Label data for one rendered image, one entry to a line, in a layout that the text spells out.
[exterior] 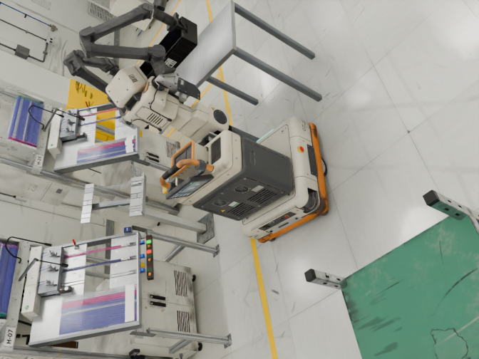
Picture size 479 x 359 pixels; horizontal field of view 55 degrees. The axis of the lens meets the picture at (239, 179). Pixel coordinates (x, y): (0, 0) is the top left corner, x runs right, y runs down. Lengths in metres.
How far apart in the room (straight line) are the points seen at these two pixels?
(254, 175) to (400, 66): 1.11
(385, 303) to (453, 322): 0.20
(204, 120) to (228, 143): 0.30
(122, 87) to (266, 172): 0.93
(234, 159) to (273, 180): 0.28
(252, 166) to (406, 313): 1.46
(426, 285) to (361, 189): 1.55
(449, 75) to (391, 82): 0.37
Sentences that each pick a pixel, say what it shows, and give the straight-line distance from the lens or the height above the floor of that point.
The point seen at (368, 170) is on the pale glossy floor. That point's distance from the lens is 2.81.
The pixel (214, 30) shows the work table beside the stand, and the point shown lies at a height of 0.80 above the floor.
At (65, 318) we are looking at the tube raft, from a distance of 3.29.
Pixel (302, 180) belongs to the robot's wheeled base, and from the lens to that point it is 2.78.
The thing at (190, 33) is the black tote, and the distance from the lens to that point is 2.85.
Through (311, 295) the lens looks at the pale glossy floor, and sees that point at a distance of 2.90.
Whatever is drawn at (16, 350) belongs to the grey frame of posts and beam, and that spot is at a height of 1.28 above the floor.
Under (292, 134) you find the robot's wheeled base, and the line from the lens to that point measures 2.97.
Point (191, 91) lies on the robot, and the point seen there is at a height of 0.95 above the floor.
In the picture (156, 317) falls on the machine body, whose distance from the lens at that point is 3.56.
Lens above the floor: 2.07
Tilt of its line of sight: 33 degrees down
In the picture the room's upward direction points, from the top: 70 degrees counter-clockwise
